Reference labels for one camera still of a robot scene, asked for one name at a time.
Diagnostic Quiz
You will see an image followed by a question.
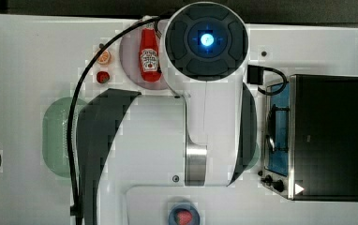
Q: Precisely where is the green plastic strainer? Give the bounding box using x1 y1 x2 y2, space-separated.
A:
42 97 72 178

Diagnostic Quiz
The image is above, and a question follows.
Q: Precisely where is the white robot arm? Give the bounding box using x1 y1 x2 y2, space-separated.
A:
76 2 257 225

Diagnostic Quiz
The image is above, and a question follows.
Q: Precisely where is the red ketchup bottle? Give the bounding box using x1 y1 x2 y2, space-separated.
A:
139 24 161 83

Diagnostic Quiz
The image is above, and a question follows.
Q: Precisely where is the grey round plate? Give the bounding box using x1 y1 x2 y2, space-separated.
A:
119 22 168 90

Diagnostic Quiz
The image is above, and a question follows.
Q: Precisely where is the red strawberry toy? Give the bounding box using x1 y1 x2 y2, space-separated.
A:
97 71 111 83

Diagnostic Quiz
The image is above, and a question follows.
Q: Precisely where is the green mug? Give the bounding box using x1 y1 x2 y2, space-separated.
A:
246 144 261 170

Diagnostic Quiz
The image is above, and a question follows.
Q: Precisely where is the orange slice toy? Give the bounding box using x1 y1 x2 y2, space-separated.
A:
97 50 112 65

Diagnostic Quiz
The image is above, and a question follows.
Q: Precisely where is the red strawberry in bowl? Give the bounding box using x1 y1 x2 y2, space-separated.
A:
175 210 193 225

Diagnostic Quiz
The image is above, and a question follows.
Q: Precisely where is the blue bowl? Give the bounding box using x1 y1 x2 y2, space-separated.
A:
168 202 201 225

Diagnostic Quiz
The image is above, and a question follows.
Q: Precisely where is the black toaster oven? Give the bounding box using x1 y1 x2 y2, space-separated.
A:
259 74 358 202

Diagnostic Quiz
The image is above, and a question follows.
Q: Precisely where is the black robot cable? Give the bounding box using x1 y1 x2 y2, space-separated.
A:
67 12 175 225

